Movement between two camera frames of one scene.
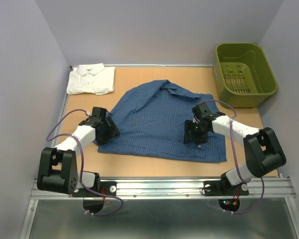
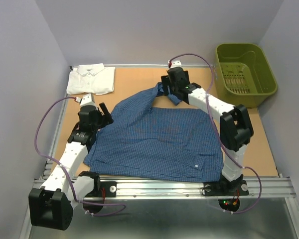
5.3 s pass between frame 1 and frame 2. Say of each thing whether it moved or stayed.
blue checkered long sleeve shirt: moved
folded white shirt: stayed
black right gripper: moved
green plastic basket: stayed
